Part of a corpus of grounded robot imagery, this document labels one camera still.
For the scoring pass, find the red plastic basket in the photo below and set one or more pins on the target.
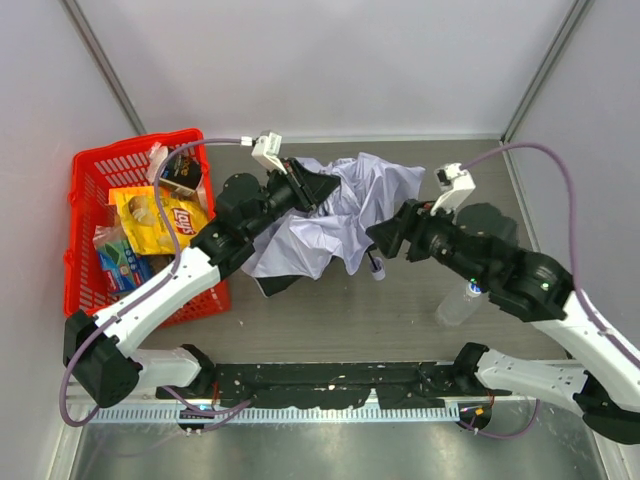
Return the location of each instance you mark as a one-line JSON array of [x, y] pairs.
[[94, 173]]

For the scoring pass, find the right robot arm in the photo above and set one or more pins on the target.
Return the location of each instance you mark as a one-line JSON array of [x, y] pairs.
[[480, 245]]

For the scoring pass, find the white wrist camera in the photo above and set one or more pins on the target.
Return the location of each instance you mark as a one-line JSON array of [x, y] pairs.
[[456, 185], [265, 150]]

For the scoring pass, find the lavender folding umbrella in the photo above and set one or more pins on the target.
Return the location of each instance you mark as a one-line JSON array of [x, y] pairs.
[[303, 244]]

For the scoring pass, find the clear plastic water bottle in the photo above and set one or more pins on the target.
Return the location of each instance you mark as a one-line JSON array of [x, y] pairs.
[[459, 305]]

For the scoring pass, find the yellow Lay's chips bag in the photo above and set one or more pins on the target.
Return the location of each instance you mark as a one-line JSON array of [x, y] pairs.
[[154, 231]]

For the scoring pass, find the orange packet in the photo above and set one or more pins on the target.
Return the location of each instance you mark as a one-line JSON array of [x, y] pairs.
[[147, 190]]

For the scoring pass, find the black and white carton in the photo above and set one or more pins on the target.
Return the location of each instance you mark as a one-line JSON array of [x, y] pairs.
[[182, 175]]

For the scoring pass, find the blue snack packet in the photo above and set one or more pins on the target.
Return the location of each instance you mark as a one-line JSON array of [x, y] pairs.
[[123, 270]]

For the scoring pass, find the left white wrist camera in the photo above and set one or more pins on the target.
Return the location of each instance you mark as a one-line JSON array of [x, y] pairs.
[[265, 150]]

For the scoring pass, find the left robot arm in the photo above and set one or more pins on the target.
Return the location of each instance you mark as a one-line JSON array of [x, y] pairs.
[[102, 351]]

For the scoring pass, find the white slotted cable duct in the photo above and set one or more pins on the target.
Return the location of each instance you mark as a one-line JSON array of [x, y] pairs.
[[370, 412]]

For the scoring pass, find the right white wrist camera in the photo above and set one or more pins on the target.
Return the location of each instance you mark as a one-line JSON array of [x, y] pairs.
[[456, 185]]

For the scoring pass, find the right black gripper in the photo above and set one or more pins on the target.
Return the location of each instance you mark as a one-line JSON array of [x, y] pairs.
[[413, 231]]

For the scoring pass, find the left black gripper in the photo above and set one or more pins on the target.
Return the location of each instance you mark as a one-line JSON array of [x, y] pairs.
[[300, 181]]

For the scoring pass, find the clear pink snack packet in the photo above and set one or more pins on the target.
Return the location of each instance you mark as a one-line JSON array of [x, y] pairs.
[[104, 235]]

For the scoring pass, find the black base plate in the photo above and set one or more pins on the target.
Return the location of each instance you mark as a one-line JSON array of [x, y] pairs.
[[336, 386]]

